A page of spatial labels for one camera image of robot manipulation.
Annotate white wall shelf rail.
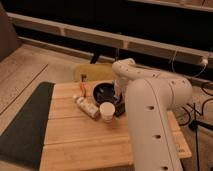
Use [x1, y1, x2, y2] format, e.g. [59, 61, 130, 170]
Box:
[7, 12, 213, 67]

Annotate dark grey floor mat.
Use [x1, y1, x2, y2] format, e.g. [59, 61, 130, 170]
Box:
[0, 82, 54, 169]

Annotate black rectangular bar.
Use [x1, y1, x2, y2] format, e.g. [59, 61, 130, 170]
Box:
[114, 103, 125, 117]

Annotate red handled tool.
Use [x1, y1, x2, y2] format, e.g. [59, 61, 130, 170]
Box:
[80, 74, 87, 98]

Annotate black stand with cables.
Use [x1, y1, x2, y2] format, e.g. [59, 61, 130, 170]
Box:
[176, 81, 213, 171]

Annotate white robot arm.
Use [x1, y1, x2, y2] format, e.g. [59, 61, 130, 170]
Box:
[112, 58, 192, 171]

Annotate white plastic bottle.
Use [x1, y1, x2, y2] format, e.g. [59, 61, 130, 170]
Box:
[73, 96, 99, 119]

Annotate white cable with plug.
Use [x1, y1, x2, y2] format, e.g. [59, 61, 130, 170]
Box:
[171, 46, 213, 81]

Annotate black ceramic bowl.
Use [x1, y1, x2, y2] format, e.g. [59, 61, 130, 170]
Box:
[93, 83, 121, 104]

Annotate white paper cup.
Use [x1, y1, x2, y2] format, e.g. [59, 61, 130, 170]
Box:
[99, 102, 115, 121]

